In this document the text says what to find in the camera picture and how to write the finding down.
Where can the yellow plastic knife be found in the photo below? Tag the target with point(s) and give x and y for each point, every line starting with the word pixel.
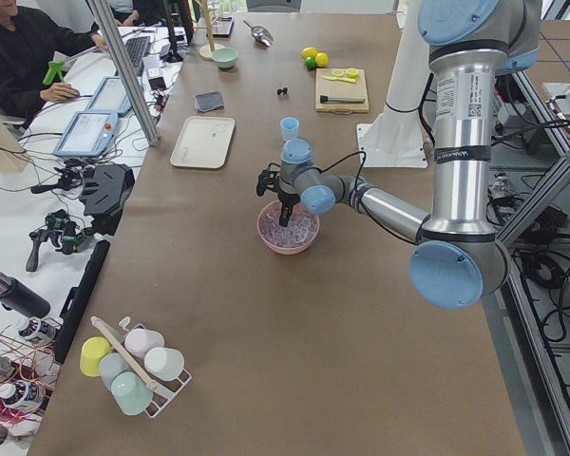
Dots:
pixel 339 79

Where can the white cup rack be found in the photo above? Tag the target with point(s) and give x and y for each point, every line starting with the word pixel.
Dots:
pixel 164 392

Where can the mint green bowl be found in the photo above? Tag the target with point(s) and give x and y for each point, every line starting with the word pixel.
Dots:
pixel 225 57

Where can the black water bottle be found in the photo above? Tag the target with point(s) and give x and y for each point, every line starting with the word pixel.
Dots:
pixel 15 296

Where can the grey folded cloth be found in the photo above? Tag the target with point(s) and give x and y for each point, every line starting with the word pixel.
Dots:
pixel 209 101

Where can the steel muddler black tip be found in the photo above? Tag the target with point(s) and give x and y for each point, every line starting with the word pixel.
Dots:
pixel 326 99

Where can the pink bowl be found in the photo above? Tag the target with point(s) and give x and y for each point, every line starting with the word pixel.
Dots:
pixel 286 251

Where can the far teach pendant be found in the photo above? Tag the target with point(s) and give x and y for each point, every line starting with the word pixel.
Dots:
pixel 110 95

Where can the black keyboard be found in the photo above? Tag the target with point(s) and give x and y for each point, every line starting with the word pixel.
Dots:
pixel 136 49

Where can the pink cup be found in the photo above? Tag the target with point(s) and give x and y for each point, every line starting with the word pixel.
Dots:
pixel 140 341

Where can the aluminium frame post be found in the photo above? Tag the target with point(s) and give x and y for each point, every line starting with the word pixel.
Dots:
pixel 104 18

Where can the person in black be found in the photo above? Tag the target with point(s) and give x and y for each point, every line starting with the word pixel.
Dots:
pixel 28 41

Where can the white cup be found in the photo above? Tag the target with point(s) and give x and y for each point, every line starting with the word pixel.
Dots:
pixel 165 363

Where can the near teach pendant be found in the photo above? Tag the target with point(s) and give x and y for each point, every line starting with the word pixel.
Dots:
pixel 88 134

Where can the teach pendant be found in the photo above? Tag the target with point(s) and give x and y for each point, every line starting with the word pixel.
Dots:
pixel 110 95
pixel 88 134

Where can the bamboo cutting board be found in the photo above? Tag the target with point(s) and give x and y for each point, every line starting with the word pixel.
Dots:
pixel 340 89

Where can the yellow cup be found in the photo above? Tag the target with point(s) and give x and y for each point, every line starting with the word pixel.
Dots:
pixel 93 351

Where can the wooden mug tree stand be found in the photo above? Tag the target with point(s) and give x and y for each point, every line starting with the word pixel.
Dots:
pixel 206 52

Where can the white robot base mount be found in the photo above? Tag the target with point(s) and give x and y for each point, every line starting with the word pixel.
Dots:
pixel 396 137

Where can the upper yellow lemon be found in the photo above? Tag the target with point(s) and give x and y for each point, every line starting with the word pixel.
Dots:
pixel 308 52

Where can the cream rabbit tray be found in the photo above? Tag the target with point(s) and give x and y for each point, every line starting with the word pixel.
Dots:
pixel 203 142

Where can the blue plastic cup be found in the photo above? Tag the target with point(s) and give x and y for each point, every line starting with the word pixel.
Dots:
pixel 289 127

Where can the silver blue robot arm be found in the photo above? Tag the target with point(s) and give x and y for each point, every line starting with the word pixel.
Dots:
pixel 457 258

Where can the upper lemon half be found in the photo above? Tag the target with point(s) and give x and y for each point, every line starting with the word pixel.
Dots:
pixel 352 73

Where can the pile of ice cubes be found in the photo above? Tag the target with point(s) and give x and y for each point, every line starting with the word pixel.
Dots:
pixel 301 229

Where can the mint cup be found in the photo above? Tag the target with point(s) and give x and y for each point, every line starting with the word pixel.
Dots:
pixel 131 393

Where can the yellow lemon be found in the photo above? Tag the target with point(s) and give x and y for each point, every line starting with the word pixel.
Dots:
pixel 308 52
pixel 322 59

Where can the lower yellow lemon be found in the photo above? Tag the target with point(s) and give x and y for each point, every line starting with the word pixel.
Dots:
pixel 322 59

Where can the grey blue cup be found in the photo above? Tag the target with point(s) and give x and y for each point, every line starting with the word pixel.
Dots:
pixel 111 366

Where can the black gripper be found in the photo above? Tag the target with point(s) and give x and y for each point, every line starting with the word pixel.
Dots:
pixel 287 198

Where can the green lime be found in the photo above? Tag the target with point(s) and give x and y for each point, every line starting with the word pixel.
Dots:
pixel 310 63

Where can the steel ice scoop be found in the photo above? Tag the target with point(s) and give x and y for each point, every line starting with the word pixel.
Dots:
pixel 260 34

